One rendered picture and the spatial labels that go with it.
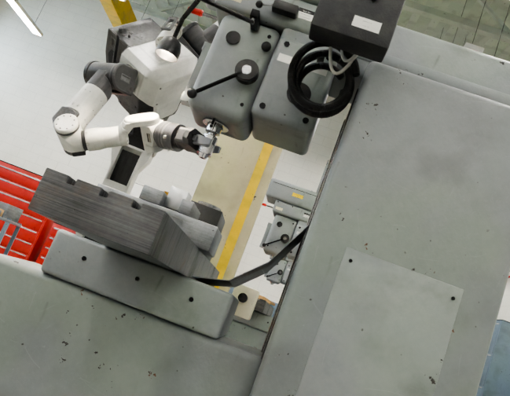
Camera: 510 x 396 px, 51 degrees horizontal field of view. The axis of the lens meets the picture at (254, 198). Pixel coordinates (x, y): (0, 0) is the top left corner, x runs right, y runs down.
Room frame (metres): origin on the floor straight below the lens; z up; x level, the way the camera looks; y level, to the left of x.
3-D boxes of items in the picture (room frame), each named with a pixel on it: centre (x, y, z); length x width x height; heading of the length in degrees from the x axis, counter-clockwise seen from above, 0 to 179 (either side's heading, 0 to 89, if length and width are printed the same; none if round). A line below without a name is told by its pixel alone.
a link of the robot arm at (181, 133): (1.64, 0.27, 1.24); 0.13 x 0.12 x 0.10; 150
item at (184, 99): (1.60, 0.30, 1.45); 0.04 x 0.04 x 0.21; 85
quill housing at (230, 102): (1.59, 0.19, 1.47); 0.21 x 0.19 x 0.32; 175
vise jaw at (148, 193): (1.51, 0.25, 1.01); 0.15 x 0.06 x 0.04; 175
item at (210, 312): (1.59, 0.19, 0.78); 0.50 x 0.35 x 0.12; 85
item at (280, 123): (1.57, 0.00, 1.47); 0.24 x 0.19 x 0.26; 175
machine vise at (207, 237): (1.51, 0.23, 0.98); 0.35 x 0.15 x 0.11; 85
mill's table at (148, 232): (1.56, 0.20, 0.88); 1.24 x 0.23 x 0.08; 175
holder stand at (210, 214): (2.00, 0.14, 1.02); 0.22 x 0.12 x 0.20; 176
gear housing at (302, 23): (1.58, 0.15, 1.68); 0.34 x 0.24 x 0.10; 85
